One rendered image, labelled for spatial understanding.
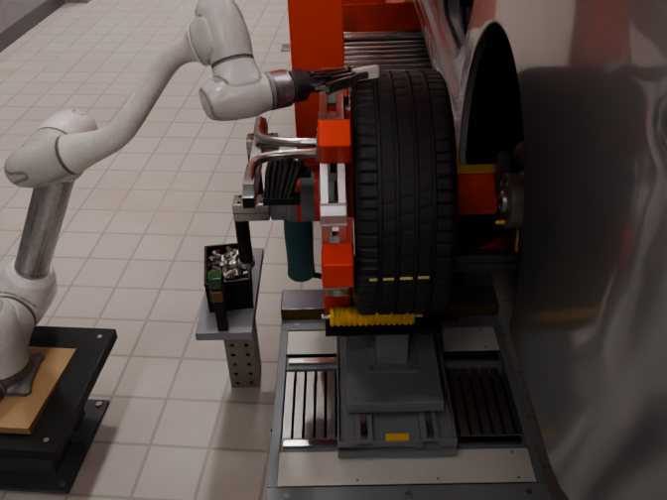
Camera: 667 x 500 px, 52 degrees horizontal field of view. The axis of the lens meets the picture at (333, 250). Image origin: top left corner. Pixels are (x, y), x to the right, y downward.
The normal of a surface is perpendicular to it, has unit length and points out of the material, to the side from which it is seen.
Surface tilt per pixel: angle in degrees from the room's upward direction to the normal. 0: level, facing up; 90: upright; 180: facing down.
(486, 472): 0
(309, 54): 90
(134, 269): 0
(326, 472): 0
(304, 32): 90
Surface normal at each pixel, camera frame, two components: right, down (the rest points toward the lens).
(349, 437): -0.03, -0.80
